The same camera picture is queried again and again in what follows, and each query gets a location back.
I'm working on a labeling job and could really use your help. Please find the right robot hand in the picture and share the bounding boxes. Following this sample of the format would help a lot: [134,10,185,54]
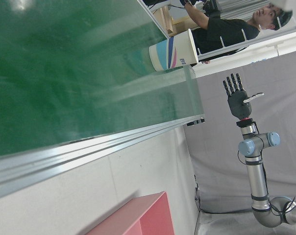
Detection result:
[222,72,265,120]

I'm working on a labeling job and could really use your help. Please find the wooden frame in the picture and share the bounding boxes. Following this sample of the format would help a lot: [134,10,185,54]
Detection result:
[151,5,196,38]

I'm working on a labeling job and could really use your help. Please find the aluminium rail with white pegs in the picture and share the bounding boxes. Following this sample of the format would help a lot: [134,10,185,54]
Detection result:
[196,23,296,61]

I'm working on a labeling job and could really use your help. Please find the white paper cup blue stripes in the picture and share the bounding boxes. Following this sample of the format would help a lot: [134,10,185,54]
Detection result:
[148,29,200,72]

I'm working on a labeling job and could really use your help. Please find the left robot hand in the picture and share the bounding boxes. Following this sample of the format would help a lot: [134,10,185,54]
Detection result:
[270,0,294,12]

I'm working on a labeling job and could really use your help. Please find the gray fabric curtain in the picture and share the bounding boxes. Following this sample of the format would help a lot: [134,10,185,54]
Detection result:
[183,48,296,235]

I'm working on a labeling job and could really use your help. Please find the green conveyor belt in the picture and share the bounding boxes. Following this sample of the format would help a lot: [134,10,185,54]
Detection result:
[0,0,206,204]

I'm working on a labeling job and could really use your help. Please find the person in dark shirt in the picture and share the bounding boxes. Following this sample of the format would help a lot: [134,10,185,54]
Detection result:
[179,0,294,66]

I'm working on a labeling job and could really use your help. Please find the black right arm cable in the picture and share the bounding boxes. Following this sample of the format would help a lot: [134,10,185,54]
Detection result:
[237,127,296,222]

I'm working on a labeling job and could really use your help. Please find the pink plastic basket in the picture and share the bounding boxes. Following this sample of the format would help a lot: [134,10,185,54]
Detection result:
[85,191,176,235]

